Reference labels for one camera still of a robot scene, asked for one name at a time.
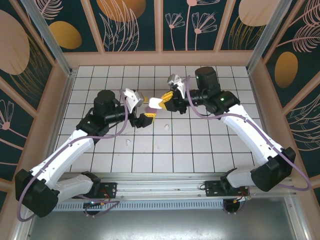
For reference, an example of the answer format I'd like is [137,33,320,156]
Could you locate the pink earbud charging case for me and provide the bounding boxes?
[146,97,163,115]

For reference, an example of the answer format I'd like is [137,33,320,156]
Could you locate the grey metal base panel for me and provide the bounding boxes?
[24,197,308,240]

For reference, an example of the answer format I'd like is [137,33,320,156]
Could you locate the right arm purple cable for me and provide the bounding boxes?
[184,74,313,193]

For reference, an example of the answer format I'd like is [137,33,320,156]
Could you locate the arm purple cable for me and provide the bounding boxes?
[16,88,137,223]
[184,74,313,193]

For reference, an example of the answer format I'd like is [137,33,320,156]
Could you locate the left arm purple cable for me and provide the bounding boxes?
[16,88,137,223]

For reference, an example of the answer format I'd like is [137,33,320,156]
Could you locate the aluminium table side rail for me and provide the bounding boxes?
[17,69,77,240]
[247,67,310,240]

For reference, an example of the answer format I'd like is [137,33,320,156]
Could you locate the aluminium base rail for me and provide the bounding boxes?
[57,172,298,201]

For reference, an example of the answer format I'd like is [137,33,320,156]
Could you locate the aluminium frame post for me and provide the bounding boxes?
[246,0,291,72]
[21,0,76,76]

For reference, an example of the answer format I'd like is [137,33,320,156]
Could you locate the slotted grey cable duct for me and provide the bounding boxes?
[53,199,226,211]

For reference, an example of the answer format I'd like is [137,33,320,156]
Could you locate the small red wire bundle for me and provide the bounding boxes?
[233,188,252,203]
[99,189,112,208]

